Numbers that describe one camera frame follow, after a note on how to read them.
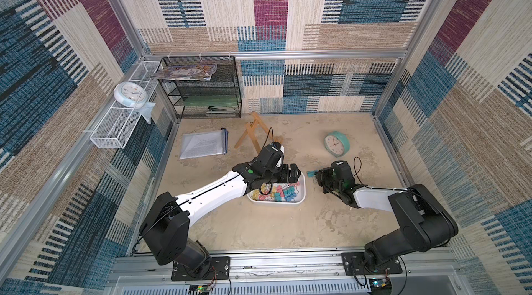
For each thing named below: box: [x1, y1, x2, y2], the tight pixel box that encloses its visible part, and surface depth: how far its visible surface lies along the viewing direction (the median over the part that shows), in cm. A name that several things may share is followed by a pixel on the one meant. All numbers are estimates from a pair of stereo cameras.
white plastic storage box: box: [246, 172, 307, 205], surface depth 91 cm
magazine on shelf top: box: [149, 64, 218, 82], surface depth 89 cm
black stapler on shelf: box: [205, 105, 236, 114], surface depth 113 cm
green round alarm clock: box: [324, 130, 351, 158], surface depth 101 cm
